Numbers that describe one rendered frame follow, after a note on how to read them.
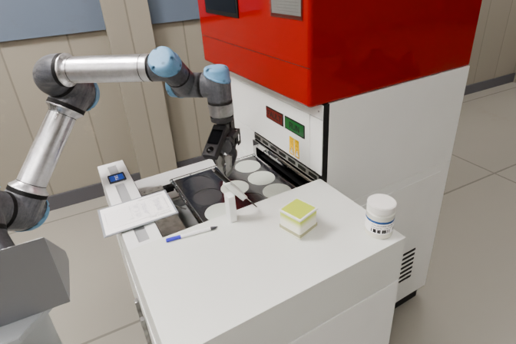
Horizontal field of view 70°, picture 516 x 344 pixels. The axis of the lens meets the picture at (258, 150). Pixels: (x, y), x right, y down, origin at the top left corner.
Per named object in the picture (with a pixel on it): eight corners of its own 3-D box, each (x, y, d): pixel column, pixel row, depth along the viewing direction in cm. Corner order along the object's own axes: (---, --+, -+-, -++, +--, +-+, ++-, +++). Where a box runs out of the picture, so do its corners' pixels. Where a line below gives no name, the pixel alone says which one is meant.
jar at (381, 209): (378, 219, 100) (381, 190, 96) (398, 233, 95) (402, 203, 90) (358, 228, 97) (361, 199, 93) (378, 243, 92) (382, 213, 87)
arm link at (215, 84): (205, 63, 111) (232, 62, 109) (210, 97, 116) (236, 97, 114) (196, 70, 104) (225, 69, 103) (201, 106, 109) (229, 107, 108)
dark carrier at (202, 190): (253, 157, 152) (253, 155, 152) (302, 195, 125) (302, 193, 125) (174, 181, 138) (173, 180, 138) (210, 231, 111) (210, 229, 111)
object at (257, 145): (256, 157, 161) (256, 138, 157) (319, 206, 127) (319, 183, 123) (253, 158, 161) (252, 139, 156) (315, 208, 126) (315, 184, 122)
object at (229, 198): (243, 210, 107) (239, 171, 101) (249, 217, 104) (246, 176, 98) (224, 217, 105) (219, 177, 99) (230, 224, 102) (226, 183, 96)
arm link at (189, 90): (160, 62, 106) (196, 62, 104) (176, 78, 117) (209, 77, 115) (157, 87, 105) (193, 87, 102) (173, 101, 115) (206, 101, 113)
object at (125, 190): (130, 190, 149) (122, 159, 142) (171, 276, 105) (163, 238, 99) (106, 196, 145) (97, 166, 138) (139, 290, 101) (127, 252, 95)
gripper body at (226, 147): (242, 144, 122) (239, 110, 117) (232, 156, 115) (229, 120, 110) (220, 142, 125) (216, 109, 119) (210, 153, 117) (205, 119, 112)
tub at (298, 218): (296, 216, 103) (296, 196, 100) (318, 227, 98) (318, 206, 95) (278, 229, 99) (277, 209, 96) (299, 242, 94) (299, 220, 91)
